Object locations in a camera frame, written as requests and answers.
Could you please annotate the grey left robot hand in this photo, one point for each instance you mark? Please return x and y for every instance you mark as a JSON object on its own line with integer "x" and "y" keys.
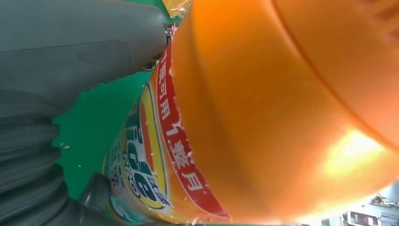
{"x": 78, "y": 40}

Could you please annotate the yellow taped cardboard mat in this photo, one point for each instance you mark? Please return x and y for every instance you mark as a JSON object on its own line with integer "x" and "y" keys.
{"x": 177, "y": 6}

